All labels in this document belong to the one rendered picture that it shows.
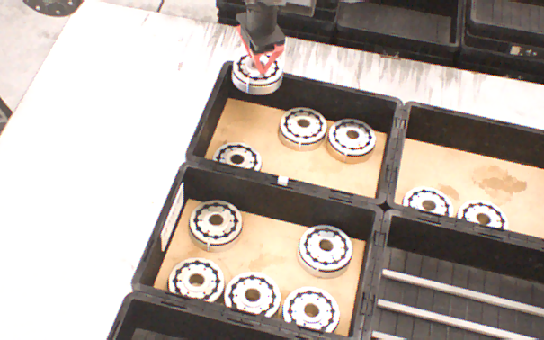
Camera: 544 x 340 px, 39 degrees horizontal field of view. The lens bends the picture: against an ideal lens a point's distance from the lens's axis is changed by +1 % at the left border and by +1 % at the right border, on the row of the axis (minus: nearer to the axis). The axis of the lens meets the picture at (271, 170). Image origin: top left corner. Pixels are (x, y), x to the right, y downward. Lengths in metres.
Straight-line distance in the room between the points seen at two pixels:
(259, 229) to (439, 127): 0.46
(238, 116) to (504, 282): 0.66
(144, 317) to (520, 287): 0.71
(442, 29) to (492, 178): 1.14
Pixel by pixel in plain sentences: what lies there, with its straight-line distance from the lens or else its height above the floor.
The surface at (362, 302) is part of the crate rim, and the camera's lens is 1.35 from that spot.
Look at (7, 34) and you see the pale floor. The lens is 3.24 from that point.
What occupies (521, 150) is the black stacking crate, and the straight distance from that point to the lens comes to 1.73.
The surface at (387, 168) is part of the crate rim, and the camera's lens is 1.53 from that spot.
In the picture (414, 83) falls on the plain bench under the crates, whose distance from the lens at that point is 2.05.
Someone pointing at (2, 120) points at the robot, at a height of 0.55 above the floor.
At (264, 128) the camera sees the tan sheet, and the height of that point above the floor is 0.83.
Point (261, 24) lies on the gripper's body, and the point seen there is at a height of 1.13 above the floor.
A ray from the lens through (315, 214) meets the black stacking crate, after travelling 1.49.
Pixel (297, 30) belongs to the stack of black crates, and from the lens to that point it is 2.56.
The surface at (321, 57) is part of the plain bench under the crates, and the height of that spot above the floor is 0.70.
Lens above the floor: 2.07
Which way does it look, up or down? 50 degrees down
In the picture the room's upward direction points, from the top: 7 degrees clockwise
